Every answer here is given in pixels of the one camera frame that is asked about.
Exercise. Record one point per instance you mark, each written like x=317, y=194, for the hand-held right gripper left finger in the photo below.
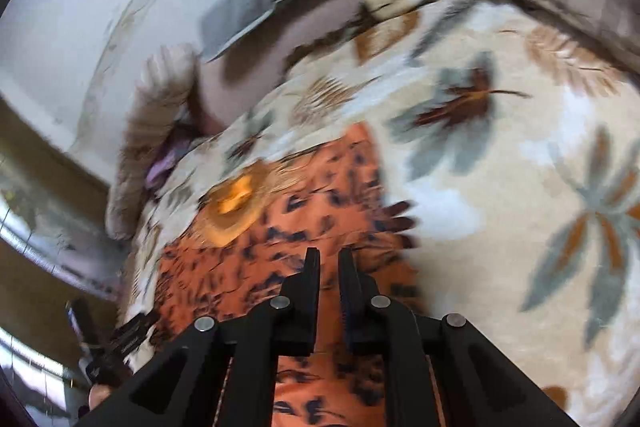
x=311, y=287

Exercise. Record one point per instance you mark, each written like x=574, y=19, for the orange black floral cloth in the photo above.
x=280, y=252

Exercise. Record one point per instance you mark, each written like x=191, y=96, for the patterned glass window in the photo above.
x=45, y=227

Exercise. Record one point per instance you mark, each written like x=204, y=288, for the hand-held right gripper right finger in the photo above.
x=347, y=292

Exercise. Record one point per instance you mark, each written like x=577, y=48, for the purple cloth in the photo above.
x=165, y=162

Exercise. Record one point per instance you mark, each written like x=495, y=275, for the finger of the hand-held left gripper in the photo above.
x=132, y=332
x=82, y=327

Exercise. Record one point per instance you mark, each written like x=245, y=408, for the person's left hand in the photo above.
x=101, y=395

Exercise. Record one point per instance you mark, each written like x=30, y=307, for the cream leaf print blanket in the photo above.
x=500, y=187

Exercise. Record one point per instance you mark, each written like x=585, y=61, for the beige striped bolster pillow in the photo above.
x=150, y=117

